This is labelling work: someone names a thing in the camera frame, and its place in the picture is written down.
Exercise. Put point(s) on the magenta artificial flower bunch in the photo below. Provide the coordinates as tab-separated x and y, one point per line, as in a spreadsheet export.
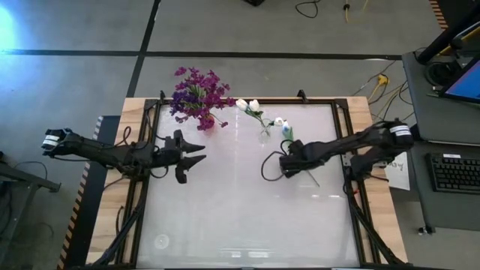
205	122
180	71
215	80

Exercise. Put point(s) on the red glass vase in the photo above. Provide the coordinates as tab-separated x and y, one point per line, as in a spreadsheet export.
210	126

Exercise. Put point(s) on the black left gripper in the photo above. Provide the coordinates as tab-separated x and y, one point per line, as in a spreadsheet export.
172	153

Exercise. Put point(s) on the laptop with blue screen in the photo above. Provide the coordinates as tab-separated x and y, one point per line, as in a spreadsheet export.
468	84

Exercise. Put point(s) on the black metal stand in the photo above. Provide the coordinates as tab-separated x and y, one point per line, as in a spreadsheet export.
22	180

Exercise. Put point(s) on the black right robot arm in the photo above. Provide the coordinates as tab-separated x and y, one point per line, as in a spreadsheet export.
356	144

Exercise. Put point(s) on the clear glass vase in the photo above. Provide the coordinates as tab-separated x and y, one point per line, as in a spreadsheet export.
264	137

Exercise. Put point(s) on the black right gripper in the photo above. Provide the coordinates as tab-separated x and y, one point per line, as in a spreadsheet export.
296	159

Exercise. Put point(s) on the black aluminium table frame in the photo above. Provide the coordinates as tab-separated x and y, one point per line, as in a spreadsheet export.
318	101

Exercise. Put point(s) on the grey desk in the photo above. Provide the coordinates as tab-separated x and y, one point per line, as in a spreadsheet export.
442	210
423	112

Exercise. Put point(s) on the white paper note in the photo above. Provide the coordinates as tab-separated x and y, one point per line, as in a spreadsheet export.
399	176

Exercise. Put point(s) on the black keyboard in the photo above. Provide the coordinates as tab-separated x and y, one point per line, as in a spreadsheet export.
453	173

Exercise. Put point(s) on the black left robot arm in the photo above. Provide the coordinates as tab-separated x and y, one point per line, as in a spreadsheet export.
101	153

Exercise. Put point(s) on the black orange striped base plate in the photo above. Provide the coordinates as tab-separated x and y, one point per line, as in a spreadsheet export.
84	225

